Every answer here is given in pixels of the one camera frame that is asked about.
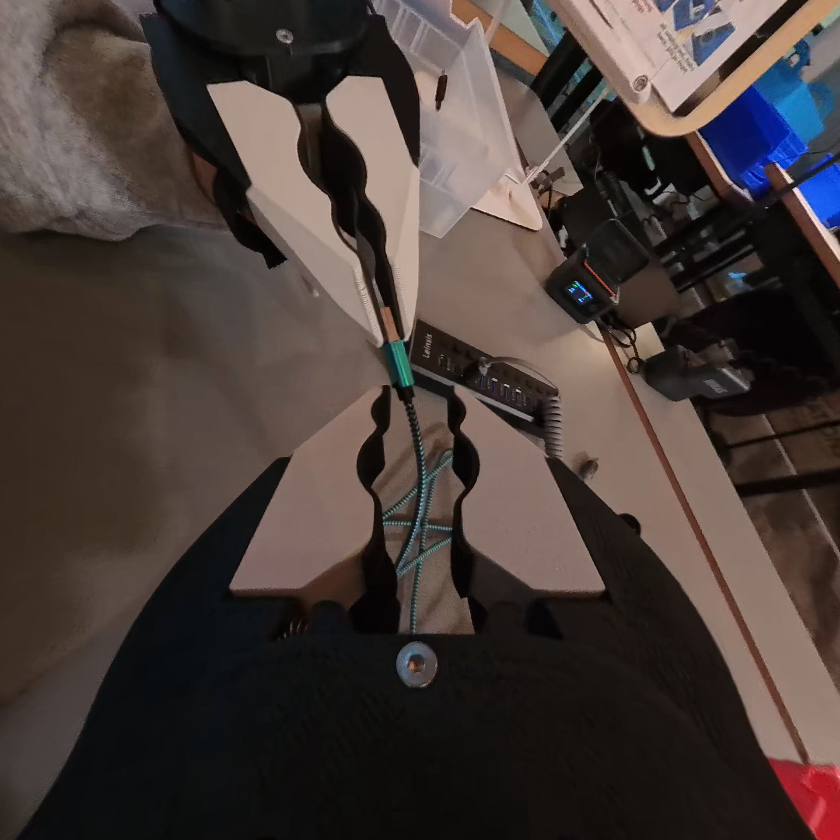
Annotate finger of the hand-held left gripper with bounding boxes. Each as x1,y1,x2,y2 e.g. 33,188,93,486
319,74,422,343
207,80,389,349

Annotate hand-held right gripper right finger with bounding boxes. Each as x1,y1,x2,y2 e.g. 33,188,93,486
446,384,606,635

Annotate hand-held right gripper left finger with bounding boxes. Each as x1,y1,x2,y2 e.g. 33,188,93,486
230,386,403,635

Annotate teal braided usb cable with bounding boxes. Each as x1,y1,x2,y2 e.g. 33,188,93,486
371,305,455,635

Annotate black multi-port usb hub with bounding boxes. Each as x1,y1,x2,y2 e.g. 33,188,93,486
407,319,560,424

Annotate red plastic bin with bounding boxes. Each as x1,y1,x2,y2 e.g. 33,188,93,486
766,756,840,840

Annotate person's left forearm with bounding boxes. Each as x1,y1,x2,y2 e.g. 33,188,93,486
0,0,227,240

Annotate clear plastic bin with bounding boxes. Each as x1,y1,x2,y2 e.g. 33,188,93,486
371,0,527,239

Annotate white desk stand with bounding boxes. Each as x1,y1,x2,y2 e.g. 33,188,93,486
470,105,610,232

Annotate black power adapter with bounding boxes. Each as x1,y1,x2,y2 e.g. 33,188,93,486
642,344,754,403

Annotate black power bank with display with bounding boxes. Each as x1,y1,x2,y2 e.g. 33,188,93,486
545,218,652,327

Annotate wooden instruction board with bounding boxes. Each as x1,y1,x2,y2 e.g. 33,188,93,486
546,0,840,139

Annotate blue storage crate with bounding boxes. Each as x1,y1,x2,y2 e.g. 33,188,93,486
697,39,840,231

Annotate grey coiled cable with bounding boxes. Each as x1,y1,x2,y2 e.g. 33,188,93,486
478,354,567,459

